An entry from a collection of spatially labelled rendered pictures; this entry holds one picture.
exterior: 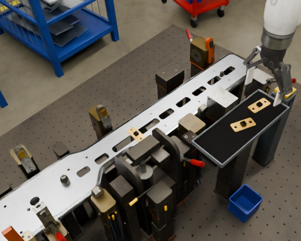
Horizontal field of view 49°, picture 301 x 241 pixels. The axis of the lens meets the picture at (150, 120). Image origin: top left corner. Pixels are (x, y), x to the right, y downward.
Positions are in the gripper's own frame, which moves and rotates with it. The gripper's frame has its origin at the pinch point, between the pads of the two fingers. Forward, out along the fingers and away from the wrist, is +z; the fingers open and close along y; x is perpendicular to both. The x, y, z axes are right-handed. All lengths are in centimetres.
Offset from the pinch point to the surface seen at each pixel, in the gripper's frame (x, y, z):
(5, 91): 77, 219, 123
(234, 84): -13.7, 25.1, 23.0
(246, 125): 10.6, -4.6, 7.0
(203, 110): 14.1, 14.4, 13.2
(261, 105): 0.1, -1.0, 6.6
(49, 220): 82, 5, 11
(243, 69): -24.9, 30.8, 23.4
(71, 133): 57, 71, 53
